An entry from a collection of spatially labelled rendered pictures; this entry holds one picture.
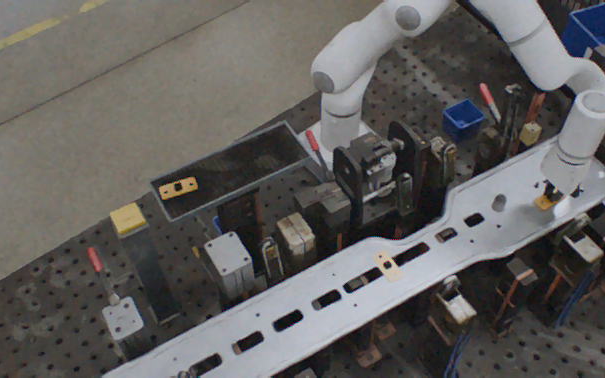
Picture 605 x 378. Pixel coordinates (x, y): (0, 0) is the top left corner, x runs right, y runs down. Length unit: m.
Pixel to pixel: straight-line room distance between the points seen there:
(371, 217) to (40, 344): 0.95
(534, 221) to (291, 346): 0.68
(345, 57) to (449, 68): 0.86
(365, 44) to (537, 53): 0.43
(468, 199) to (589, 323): 0.50
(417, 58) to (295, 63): 1.14
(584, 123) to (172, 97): 2.33
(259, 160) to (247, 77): 1.92
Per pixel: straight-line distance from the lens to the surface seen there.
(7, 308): 2.06
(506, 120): 1.75
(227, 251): 1.49
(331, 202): 1.59
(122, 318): 1.52
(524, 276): 1.65
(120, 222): 1.52
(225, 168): 1.56
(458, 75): 2.49
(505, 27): 1.44
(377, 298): 1.55
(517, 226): 1.72
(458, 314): 1.51
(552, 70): 1.48
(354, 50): 1.69
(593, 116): 1.51
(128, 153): 3.22
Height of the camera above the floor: 2.37
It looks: 53 degrees down
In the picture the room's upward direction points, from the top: 1 degrees counter-clockwise
